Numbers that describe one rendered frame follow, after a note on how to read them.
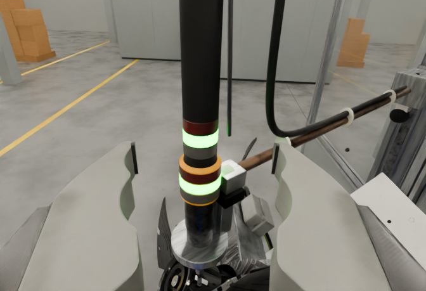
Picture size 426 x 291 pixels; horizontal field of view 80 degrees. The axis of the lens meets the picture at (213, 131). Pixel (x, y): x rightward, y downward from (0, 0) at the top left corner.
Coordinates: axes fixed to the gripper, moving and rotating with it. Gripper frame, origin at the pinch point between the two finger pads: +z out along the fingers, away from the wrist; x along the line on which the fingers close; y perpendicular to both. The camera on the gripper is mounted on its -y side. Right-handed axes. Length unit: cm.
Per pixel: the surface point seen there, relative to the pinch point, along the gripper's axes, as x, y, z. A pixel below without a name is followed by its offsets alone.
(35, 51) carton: -436, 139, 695
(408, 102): 47, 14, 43
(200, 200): -0.3, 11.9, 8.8
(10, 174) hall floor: -199, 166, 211
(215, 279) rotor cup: 2.7, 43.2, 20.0
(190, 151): -1.2, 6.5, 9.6
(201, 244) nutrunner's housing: -0.1, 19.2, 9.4
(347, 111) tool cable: 24.1, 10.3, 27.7
